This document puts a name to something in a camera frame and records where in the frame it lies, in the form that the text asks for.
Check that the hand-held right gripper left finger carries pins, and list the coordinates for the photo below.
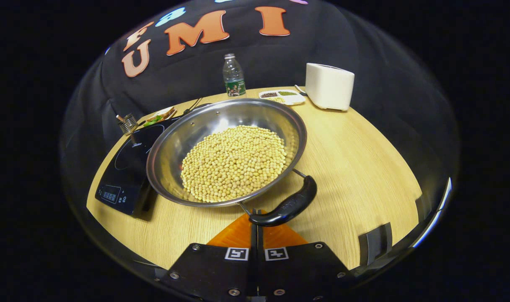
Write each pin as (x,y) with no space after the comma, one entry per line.
(208,268)

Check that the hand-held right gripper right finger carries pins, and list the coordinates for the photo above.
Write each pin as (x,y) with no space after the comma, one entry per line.
(305,268)

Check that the black induction cooktop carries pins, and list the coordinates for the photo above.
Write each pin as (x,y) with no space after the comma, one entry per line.
(125,176)

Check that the stainless steel pot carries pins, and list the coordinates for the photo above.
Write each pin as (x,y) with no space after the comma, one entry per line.
(196,126)

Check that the pile of soybeans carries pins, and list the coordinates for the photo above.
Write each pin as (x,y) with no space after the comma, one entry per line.
(234,163)

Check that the sandwich with lettuce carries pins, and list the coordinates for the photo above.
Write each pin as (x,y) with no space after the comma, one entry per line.
(156,118)

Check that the small white plate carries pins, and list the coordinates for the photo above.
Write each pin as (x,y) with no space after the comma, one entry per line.
(169,113)

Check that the white divided dish of beans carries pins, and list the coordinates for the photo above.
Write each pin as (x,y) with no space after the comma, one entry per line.
(282,97)

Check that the white toaster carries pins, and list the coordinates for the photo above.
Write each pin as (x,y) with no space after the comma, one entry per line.
(328,86)

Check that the clear plastic water bottle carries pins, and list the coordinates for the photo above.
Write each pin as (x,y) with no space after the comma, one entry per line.
(234,77)

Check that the black backdrop cloth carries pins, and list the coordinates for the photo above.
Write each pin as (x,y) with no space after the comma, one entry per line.
(280,54)

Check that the dark grey table bracket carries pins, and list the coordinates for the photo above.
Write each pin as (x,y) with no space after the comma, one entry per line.
(374,243)

